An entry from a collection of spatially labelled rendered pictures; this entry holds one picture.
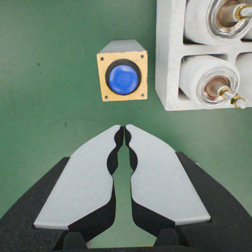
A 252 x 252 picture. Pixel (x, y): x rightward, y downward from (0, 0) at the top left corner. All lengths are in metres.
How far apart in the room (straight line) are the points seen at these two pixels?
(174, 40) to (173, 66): 0.05
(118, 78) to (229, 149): 0.65
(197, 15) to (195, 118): 0.41
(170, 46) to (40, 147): 0.60
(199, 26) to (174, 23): 0.07
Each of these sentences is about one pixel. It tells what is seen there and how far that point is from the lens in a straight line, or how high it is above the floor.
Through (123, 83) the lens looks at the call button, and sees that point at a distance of 0.25.
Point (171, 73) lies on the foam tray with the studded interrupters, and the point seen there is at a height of 0.18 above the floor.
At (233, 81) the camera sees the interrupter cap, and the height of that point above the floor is 0.25.
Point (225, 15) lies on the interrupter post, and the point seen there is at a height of 0.26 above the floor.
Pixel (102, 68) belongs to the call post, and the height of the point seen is 0.31.
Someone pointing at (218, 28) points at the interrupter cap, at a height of 0.25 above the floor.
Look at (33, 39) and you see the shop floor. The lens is 0.64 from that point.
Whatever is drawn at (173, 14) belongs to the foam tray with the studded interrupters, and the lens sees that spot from 0.41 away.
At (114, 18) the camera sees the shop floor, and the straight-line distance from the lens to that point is 0.58.
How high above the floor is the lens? 0.58
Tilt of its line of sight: 61 degrees down
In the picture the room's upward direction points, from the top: 179 degrees clockwise
